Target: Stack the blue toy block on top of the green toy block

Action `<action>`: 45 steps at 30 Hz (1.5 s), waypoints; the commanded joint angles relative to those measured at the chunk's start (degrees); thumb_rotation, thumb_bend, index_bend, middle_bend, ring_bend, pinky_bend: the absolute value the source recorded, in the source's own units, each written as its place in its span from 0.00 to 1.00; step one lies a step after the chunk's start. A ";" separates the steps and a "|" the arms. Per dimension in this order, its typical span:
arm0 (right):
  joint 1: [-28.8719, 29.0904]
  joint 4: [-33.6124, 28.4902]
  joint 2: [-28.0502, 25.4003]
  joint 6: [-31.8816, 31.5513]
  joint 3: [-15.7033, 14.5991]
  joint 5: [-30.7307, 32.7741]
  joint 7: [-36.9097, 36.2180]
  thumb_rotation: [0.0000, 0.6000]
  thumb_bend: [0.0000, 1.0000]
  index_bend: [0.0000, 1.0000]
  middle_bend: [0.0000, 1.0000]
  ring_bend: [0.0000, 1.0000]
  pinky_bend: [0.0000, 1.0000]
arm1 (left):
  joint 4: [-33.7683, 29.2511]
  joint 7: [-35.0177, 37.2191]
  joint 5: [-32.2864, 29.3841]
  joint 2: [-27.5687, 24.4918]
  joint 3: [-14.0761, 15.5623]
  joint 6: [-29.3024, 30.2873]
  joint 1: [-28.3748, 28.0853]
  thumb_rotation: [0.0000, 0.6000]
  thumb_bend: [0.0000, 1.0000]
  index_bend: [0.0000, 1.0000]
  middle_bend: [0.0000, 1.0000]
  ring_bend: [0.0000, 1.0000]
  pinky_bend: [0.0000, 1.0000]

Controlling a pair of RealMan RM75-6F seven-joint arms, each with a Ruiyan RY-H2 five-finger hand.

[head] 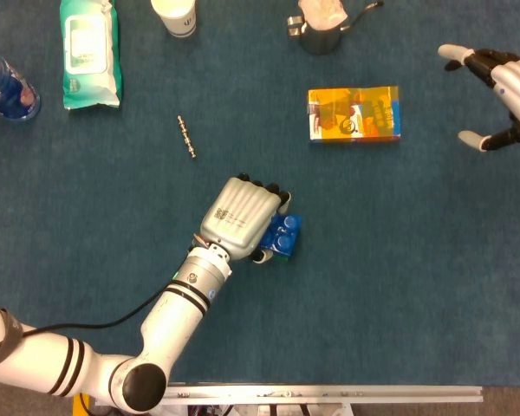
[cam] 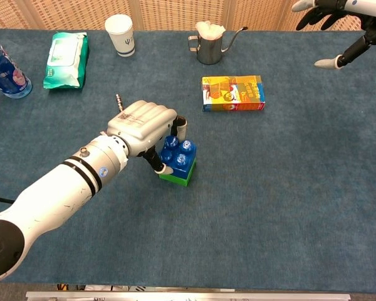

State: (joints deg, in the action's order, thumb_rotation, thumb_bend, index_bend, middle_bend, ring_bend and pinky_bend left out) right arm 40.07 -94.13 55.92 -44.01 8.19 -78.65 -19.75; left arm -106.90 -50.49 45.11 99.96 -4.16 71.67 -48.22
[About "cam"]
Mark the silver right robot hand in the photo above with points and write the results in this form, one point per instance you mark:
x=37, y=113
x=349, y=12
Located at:
x=373, y=7

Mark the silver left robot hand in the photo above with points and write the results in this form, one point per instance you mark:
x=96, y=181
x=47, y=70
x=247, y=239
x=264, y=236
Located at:
x=141, y=122

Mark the blue four-stud building block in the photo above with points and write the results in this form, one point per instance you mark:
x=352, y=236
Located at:
x=185, y=166

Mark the green two-stud building block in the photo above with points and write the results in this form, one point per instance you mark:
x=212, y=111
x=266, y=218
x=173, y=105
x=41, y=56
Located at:
x=175, y=181

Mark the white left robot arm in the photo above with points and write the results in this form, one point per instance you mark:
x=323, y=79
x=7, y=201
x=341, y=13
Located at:
x=50, y=200

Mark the small beaded metal rod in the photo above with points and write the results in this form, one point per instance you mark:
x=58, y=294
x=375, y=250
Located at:
x=119, y=102

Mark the white paper cup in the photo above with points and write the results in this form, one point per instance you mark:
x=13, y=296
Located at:
x=122, y=37

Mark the yellow snack box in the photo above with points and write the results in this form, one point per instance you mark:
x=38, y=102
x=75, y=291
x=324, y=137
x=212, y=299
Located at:
x=232, y=94

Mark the green wet wipes pack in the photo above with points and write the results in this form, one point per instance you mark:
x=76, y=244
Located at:
x=64, y=62

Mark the steel gooseneck pitcher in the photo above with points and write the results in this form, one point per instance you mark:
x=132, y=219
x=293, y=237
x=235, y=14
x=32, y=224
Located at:
x=210, y=50

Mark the crumpled white tissue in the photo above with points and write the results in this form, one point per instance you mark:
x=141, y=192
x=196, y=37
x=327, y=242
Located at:
x=210, y=31

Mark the woven wooden folding screen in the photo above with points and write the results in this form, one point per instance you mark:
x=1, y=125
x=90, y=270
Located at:
x=175, y=12

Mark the teal felt table cloth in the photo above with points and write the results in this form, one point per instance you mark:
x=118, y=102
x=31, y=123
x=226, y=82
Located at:
x=269, y=219

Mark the aluminium profile rail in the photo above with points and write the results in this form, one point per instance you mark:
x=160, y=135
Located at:
x=188, y=296

